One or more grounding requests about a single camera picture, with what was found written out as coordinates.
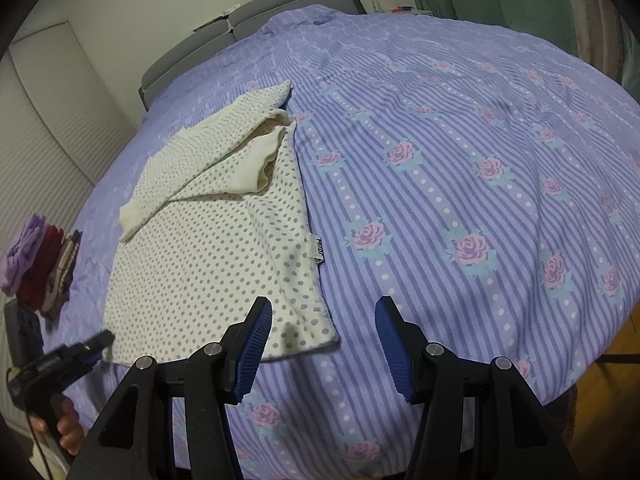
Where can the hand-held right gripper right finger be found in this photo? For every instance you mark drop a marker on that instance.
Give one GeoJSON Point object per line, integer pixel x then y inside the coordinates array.
{"type": "Point", "coordinates": [395, 350]}

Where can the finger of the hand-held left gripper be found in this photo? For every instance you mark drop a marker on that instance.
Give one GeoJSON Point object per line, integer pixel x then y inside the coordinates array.
{"type": "Point", "coordinates": [25, 332]}
{"type": "Point", "coordinates": [90, 345]}

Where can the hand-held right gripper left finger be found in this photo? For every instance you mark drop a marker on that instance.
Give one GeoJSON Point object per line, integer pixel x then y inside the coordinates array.
{"type": "Point", "coordinates": [252, 345]}

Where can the cream polka-dot long-sleeve shirt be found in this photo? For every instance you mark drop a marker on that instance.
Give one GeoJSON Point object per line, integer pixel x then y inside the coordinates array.
{"type": "Point", "coordinates": [200, 240]}

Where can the person's left hand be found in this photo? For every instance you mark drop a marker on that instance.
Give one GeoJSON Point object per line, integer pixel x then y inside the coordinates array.
{"type": "Point", "coordinates": [69, 430]}

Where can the dark red folded garment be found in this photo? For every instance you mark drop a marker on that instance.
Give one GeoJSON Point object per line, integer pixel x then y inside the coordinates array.
{"type": "Point", "coordinates": [42, 270]}

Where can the beige folded garment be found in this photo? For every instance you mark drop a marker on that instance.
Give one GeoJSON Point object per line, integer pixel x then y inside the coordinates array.
{"type": "Point", "coordinates": [62, 272]}

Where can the purple folded garment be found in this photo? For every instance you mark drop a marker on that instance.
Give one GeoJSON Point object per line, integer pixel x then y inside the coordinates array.
{"type": "Point", "coordinates": [22, 255]}

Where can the brown knitted folded garment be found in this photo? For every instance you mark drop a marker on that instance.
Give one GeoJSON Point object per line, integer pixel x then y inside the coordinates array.
{"type": "Point", "coordinates": [70, 255]}

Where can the purple floral striped blanket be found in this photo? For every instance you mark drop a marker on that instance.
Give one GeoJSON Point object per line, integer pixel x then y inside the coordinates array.
{"type": "Point", "coordinates": [450, 160]}

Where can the white louvred wardrobe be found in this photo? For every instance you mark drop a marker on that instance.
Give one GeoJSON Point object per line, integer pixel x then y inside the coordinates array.
{"type": "Point", "coordinates": [50, 135]}

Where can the white nightstand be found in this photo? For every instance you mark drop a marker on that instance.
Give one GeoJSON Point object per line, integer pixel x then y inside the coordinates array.
{"type": "Point", "coordinates": [415, 11]}

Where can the grey padded headboard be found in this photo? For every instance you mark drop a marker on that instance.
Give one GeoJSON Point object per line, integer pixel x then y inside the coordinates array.
{"type": "Point", "coordinates": [280, 5]}

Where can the clear plastic bottle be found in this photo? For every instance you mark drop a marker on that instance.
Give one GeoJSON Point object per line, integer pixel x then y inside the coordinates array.
{"type": "Point", "coordinates": [374, 4]}

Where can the beige curtain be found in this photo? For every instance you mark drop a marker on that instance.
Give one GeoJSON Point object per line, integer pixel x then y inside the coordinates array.
{"type": "Point", "coordinates": [605, 10]}

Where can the white wall socket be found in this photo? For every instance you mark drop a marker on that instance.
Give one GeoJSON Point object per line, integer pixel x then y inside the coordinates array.
{"type": "Point", "coordinates": [232, 9]}

